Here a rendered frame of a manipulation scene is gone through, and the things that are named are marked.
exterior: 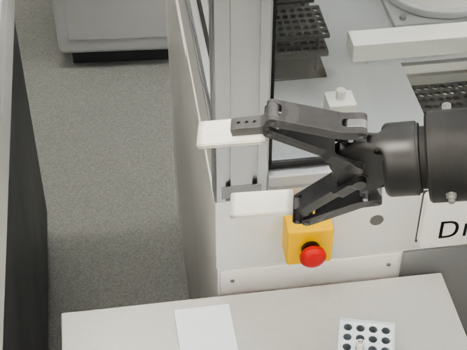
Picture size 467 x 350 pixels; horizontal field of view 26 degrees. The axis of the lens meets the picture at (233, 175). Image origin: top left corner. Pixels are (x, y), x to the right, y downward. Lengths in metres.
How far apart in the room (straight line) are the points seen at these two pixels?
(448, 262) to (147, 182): 1.42
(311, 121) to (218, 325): 0.67
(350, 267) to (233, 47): 0.49
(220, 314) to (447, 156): 0.69
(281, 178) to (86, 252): 1.35
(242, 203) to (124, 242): 1.70
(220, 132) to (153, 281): 1.72
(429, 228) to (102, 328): 0.53
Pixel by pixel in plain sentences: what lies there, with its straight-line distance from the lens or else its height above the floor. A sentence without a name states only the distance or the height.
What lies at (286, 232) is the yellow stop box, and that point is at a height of 0.90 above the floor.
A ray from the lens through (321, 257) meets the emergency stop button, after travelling 1.53.
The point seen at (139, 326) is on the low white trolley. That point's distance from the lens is 1.60.
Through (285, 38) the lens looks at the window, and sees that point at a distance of 1.37.
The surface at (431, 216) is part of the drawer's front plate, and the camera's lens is 1.60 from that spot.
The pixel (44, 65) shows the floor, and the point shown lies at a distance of 3.47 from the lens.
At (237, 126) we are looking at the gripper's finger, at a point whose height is 1.37.
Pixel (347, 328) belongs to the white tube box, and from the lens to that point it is 1.57.
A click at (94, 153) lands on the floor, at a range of 3.08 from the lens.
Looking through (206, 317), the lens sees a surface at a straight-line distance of 1.58.
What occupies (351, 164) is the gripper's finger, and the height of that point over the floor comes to 1.33.
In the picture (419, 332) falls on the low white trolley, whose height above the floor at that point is 0.76.
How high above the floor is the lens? 1.98
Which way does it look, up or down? 42 degrees down
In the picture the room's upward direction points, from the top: straight up
